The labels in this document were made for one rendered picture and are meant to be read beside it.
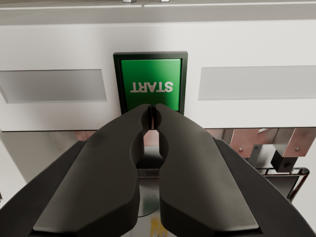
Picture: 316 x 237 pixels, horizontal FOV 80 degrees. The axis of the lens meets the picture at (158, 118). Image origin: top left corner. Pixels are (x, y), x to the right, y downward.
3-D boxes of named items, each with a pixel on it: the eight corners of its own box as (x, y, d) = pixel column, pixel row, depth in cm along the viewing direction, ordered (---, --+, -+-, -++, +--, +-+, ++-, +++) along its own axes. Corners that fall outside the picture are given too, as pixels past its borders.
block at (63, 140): (89, 147, 30) (83, 161, 28) (68, 147, 30) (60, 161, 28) (77, 102, 26) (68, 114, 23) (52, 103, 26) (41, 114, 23)
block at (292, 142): (293, 144, 30) (306, 158, 27) (272, 144, 30) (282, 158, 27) (315, 98, 26) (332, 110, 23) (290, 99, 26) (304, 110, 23)
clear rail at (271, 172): (304, 170, 32) (310, 177, 31) (81, 173, 32) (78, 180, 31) (307, 165, 31) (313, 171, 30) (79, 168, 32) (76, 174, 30)
